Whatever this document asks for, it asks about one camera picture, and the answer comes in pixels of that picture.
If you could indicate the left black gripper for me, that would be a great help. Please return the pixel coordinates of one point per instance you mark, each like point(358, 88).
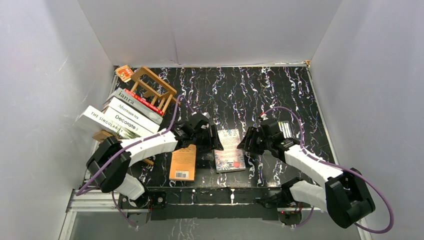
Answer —
point(211, 136)

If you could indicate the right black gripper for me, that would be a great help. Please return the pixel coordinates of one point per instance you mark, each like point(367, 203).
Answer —
point(253, 132)

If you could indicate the floral patterned book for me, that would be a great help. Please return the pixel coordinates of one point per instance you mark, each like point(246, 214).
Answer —
point(230, 159)

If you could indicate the red comic treehouse book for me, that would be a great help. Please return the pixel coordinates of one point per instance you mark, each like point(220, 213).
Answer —
point(144, 102)

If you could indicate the brown Decorate Furniture book box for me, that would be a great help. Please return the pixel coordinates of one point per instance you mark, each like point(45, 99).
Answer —
point(125, 122)

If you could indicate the white Afternoon tea book box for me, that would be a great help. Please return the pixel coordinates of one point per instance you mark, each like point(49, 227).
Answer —
point(135, 116)

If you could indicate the white palm leaf book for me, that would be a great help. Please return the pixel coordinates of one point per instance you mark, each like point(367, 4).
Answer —
point(94, 121)

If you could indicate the grey book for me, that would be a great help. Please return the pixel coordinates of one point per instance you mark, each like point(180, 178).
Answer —
point(141, 108)

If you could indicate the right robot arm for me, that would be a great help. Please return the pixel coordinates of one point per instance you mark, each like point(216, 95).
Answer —
point(340, 193)

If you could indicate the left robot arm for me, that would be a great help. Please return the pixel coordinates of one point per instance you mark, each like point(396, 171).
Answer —
point(111, 161)

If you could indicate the coloured marker pen pack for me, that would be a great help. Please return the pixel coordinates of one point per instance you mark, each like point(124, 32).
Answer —
point(286, 129)

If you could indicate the orange paperback book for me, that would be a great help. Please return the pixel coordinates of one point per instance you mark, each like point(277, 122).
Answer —
point(183, 164)

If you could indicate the wooden book rack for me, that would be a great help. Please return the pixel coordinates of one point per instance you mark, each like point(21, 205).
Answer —
point(148, 85)

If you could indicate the small orange card pack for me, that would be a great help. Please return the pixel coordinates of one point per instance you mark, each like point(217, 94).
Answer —
point(124, 73)

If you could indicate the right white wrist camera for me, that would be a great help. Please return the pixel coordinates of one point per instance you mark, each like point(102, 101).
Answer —
point(263, 116)

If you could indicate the aluminium front rail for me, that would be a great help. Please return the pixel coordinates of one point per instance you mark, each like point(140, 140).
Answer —
point(164, 203)

